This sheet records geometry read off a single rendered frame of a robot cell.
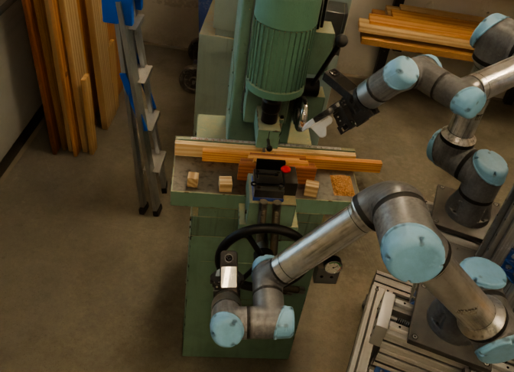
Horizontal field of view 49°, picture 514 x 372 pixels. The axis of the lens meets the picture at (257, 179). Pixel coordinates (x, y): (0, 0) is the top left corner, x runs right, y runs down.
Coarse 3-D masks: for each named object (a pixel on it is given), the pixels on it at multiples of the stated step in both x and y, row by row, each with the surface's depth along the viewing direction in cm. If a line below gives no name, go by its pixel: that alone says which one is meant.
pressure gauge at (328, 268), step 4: (332, 256) 189; (336, 256) 189; (324, 260) 190; (328, 260) 188; (332, 260) 187; (336, 260) 187; (340, 260) 189; (324, 264) 189; (328, 264) 188; (332, 264) 188; (336, 264) 188; (340, 264) 188; (324, 268) 189; (328, 268) 189; (332, 268) 189; (336, 268) 189; (340, 268) 190; (328, 272) 190; (332, 272) 191; (336, 272) 191
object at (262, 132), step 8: (256, 112) 181; (256, 120) 179; (256, 128) 178; (264, 128) 174; (272, 128) 174; (256, 136) 176; (264, 136) 175; (272, 136) 175; (256, 144) 176; (264, 144) 176; (272, 144) 177
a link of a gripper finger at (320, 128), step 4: (328, 116) 153; (312, 120) 154; (320, 120) 154; (324, 120) 153; (328, 120) 153; (332, 120) 153; (304, 124) 157; (308, 124) 155; (312, 124) 154; (316, 124) 154; (320, 124) 154; (324, 124) 154; (328, 124) 153; (304, 128) 156; (308, 128) 157; (312, 128) 155; (316, 128) 154; (320, 128) 154; (324, 128) 154; (316, 132) 155; (320, 132) 154; (324, 132) 154; (320, 136) 154; (324, 136) 154
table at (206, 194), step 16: (176, 160) 184; (192, 160) 185; (176, 176) 178; (208, 176) 179; (320, 176) 186; (352, 176) 188; (176, 192) 173; (192, 192) 173; (208, 192) 174; (224, 192) 175; (240, 192) 176; (320, 192) 180; (240, 208) 175; (304, 208) 179; (320, 208) 180; (336, 208) 180; (240, 224) 169
